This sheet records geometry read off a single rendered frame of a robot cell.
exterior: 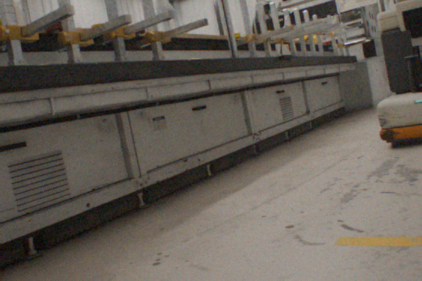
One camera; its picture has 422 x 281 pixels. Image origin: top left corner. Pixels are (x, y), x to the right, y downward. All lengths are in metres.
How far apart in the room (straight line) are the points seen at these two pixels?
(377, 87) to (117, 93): 4.12
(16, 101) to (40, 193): 0.45
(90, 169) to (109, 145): 0.16
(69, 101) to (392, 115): 1.71
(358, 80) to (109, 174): 4.17
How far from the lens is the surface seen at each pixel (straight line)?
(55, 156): 1.82
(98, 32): 1.60
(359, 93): 5.62
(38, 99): 1.54
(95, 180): 1.95
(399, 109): 2.45
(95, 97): 1.70
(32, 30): 1.48
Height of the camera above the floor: 0.45
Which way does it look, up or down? 3 degrees down
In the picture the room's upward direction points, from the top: 11 degrees counter-clockwise
